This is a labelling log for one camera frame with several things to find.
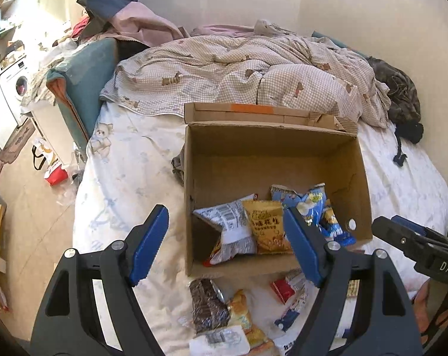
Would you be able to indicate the red white shopping bag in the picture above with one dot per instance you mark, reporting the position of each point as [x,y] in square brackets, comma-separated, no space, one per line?
[44,158]

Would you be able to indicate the orange yellow chip bag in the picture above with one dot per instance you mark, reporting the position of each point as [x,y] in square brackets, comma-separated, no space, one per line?
[240,314]

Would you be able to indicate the blue yellow cartoon snack bag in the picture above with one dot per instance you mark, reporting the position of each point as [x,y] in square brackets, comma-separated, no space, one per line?
[329,222]

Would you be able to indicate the dark mottled blanket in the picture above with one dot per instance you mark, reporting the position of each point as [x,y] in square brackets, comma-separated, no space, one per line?
[405,109]

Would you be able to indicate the white washing machine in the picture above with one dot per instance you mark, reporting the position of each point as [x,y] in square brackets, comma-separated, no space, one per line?
[14,86]

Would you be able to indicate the pink cloth garment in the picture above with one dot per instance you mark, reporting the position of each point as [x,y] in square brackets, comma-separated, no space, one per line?
[137,23]

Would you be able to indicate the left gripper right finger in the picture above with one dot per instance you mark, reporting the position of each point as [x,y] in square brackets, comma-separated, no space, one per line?
[383,322]

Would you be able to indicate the blue popcorn snack bag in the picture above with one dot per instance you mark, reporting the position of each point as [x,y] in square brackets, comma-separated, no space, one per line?
[310,204]

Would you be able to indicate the white bear print bedsheet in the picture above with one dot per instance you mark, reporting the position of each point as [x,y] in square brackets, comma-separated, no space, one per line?
[118,192]

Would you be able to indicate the person's right hand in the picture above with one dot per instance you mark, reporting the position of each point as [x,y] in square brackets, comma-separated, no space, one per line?
[430,306]

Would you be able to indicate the white red barcode snack bag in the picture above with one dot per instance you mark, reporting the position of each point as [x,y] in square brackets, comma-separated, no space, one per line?
[231,221]

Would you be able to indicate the white label snack packet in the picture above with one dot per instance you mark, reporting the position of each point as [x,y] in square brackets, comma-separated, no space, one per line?
[226,341]

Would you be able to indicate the red white small snack packet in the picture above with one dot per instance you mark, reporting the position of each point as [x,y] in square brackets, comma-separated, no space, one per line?
[288,285]

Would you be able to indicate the yellow peanut snack bag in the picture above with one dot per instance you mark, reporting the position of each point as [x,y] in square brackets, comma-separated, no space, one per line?
[266,219]

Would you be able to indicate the beige checkered bear duvet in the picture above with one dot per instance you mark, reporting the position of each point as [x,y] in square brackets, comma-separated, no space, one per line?
[289,71]

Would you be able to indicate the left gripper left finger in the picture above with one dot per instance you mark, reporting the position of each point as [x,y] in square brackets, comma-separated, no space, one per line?
[67,322]

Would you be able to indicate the open cardboard box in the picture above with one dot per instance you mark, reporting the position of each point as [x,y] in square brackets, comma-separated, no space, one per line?
[235,150]

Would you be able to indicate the blue red striped snack packet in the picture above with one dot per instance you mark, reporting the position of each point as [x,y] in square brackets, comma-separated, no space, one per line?
[293,311]

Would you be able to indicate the teal orange cushion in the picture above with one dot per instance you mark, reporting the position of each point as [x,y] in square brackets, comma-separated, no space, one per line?
[76,83]

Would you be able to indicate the dark brown snack packet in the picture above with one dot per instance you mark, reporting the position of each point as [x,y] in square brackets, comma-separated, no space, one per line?
[210,311]

